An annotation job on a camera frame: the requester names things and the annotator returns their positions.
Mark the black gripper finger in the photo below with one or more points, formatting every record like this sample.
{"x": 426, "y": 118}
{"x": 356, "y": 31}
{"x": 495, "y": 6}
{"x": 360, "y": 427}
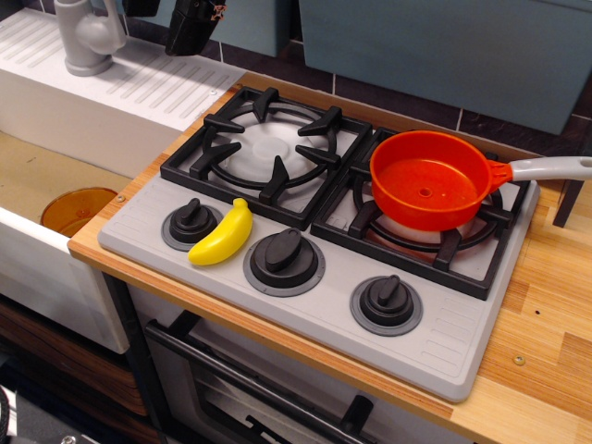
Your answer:
{"x": 191, "y": 26}

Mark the grey toy faucet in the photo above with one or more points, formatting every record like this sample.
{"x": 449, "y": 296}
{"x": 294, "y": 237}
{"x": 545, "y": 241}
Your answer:
{"x": 89, "y": 40}

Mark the black left burner grate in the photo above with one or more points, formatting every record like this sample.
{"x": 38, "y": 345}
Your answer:
{"x": 279, "y": 155}

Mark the black burner grate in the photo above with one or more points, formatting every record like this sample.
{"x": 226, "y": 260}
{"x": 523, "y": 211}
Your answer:
{"x": 473, "y": 259}
{"x": 279, "y": 155}

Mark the white toy sink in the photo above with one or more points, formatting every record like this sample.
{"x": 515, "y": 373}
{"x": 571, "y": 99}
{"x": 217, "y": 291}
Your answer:
{"x": 59, "y": 133}

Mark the black left stove knob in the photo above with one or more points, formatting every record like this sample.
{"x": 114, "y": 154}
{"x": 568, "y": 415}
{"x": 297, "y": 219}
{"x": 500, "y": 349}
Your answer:
{"x": 189, "y": 224}

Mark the black stove knob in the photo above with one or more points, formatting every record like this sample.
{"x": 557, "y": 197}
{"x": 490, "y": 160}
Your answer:
{"x": 189, "y": 224}
{"x": 386, "y": 306}
{"x": 284, "y": 264}

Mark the yellow toy banana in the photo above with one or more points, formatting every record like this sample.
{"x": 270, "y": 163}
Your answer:
{"x": 226, "y": 239}

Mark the orange plastic bowl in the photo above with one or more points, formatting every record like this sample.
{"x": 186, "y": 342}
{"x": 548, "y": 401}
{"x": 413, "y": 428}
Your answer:
{"x": 71, "y": 211}

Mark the black middle stove knob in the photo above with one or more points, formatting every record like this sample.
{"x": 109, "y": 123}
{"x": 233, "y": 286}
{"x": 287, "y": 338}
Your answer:
{"x": 284, "y": 264}

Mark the grey toy stove top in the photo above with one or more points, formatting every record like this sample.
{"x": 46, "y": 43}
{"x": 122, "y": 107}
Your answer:
{"x": 441, "y": 355}

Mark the teal cabinet right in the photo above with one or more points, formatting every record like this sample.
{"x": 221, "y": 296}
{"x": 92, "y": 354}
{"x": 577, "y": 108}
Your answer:
{"x": 525, "y": 62}

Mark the black right stove knob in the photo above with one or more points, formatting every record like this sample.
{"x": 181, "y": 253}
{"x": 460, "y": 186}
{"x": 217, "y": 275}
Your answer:
{"x": 386, "y": 306}

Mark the toy oven door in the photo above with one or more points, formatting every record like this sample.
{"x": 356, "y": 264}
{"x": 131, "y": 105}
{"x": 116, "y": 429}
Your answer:
{"x": 234, "y": 390}

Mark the black right burner grate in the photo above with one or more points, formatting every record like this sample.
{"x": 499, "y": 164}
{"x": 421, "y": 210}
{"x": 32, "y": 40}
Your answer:
{"x": 473, "y": 259}

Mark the black stand leg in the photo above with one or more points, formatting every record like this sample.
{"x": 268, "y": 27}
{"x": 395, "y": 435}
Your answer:
{"x": 569, "y": 194}

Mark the orange toy pan grey handle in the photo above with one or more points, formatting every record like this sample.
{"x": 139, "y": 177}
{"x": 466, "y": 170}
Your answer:
{"x": 432, "y": 181}

